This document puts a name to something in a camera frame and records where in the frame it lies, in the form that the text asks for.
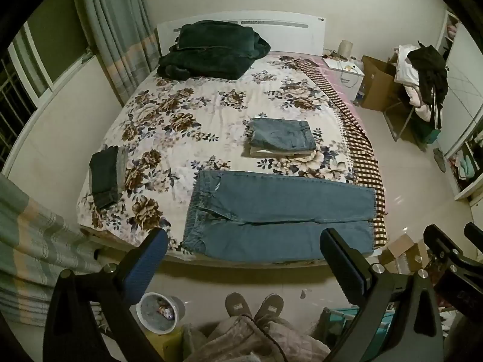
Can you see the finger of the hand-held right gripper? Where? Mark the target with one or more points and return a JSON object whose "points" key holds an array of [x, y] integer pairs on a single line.
{"points": [[476, 235], [437, 241]]}

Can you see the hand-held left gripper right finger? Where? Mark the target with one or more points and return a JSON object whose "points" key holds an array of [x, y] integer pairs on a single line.
{"points": [[341, 267]]}

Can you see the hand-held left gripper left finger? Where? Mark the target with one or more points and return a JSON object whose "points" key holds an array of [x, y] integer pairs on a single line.
{"points": [[151, 258]]}

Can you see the large blue jeans pants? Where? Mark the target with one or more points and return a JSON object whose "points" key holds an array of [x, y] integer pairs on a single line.
{"points": [[283, 203]]}

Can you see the folded dark pants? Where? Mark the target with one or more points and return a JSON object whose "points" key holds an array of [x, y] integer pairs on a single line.
{"points": [[103, 177]]}

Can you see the small cardboard box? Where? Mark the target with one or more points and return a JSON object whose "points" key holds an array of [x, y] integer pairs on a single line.
{"points": [[402, 250]]}

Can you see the teal rack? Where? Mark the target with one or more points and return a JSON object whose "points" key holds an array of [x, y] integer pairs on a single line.
{"points": [[341, 320]]}

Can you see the white plastic bucket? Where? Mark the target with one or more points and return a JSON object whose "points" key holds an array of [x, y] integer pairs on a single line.
{"points": [[160, 311]]}

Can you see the grey slipper on floor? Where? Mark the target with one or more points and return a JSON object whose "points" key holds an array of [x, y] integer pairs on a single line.
{"points": [[440, 160]]}

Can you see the person's right slipper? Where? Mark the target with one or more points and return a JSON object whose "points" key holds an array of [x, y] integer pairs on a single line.
{"points": [[268, 309]]}

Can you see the person's slipper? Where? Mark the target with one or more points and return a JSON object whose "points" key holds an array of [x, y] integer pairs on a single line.
{"points": [[268, 309], [237, 305]]}

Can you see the yellow box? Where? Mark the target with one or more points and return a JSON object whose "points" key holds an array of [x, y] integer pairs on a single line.
{"points": [[169, 347]]}

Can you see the person's left slipper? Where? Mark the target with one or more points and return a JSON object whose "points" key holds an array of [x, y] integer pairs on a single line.
{"points": [[237, 305]]}

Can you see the green storage box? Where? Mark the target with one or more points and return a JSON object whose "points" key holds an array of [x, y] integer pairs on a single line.
{"points": [[430, 134]]}

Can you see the brown checkered blanket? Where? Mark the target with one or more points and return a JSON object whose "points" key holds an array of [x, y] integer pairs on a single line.
{"points": [[362, 154]]}

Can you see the green striped curtain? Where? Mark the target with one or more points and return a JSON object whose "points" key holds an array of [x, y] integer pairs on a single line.
{"points": [[34, 249], [113, 37]]}

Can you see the person's pajama legs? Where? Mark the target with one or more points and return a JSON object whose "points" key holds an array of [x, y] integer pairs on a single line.
{"points": [[249, 341]]}

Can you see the chair with metal legs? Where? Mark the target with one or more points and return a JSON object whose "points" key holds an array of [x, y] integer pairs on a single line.
{"points": [[400, 117]]}

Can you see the floral covered bed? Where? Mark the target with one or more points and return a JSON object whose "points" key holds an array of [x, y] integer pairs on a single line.
{"points": [[169, 128]]}

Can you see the white wardrobe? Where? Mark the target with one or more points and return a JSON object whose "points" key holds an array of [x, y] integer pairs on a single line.
{"points": [[466, 94]]}

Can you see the folded blue jeans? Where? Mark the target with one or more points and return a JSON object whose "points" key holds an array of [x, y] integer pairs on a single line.
{"points": [[281, 134]]}

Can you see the plastic bottle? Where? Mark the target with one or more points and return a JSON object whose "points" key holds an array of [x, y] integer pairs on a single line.
{"points": [[360, 96]]}

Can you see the large cardboard box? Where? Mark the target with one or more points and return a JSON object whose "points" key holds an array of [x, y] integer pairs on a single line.
{"points": [[379, 83]]}

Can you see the pile of white clothes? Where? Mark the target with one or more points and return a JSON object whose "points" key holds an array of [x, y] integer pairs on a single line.
{"points": [[405, 71]]}

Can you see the black garment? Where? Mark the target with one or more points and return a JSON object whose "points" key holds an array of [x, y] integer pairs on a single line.
{"points": [[428, 68]]}

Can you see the pink bed sheet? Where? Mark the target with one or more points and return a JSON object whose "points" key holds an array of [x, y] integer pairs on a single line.
{"points": [[339, 83]]}

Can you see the white nightstand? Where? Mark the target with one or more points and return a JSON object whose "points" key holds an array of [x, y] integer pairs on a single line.
{"points": [[349, 77]]}

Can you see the white bedside lamp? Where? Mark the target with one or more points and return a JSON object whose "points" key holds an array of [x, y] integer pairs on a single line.
{"points": [[345, 49]]}

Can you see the dark green plush blanket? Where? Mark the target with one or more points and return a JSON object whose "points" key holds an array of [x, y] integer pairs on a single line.
{"points": [[211, 51]]}

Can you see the white bed headboard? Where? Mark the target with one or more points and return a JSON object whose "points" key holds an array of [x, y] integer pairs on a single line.
{"points": [[294, 36]]}

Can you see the window with white frame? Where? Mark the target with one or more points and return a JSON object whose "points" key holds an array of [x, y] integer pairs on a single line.
{"points": [[26, 79]]}

